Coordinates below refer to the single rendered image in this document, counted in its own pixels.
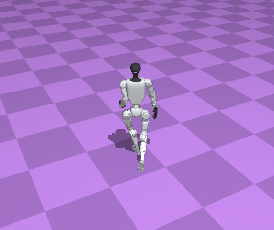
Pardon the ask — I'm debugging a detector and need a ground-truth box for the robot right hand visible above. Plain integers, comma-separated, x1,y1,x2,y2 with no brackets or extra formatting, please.
152,106,157,119

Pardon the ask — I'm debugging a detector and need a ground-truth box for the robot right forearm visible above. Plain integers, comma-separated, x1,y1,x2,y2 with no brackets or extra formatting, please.
150,91,158,109

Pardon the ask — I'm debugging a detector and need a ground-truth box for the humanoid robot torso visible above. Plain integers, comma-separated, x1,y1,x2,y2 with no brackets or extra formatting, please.
126,77,145,117

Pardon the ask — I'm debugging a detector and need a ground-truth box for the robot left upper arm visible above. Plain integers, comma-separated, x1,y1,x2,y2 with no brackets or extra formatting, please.
120,80,129,102

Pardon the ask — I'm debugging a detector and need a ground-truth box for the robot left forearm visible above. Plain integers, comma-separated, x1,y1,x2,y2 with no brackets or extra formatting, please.
119,97,127,108

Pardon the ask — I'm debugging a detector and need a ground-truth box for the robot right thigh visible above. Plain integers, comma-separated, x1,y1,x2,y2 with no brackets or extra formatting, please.
140,109,150,142

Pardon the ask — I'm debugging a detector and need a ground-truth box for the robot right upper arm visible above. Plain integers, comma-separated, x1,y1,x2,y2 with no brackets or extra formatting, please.
144,79,154,97

